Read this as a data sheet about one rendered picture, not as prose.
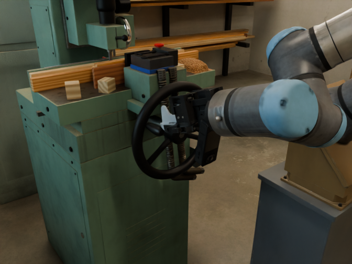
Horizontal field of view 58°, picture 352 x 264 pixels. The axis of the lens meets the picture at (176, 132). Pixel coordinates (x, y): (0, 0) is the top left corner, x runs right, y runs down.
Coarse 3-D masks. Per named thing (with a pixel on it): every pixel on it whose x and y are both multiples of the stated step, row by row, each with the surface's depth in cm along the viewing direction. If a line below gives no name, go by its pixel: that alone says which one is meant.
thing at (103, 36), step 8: (88, 24) 105; (96, 24) 104; (104, 24) 104; (112, 24) 104; (88, 32) 107; (96, 32) 102; (104, 32) 98; (112, 32) 99; (120, 32) 101; (88, 40) 108; (96, 40) 104; (104, 40) 100; (112, 40) 100; (120, 40) 102; (104, 48) 101; (112, 48) 101; (120, 48) 103
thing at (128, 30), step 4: (120, 16) 118; (116, 20) 119; (120, 20) 117; (124, 20) 116; (120, 24) 118; (124, 24) 116; (128, 24) 116; (128, 28) 116; (128, 32) 116; (128, 36) 117; (128, 40) 118; (128, 44) 119; (124, 48) 121
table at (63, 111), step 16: (192, 80) 112; (208, 80) 118; (32, 96) 98; (48, 96) 90; (64, 96) 90; (96, 96) 90; (112, 96) 93; (128, 96) 97; (48, 112) 90; (64, 112) 85; (80, 112) 88; (96, 112) 91; (112, 112) 95; (160, 112) 94
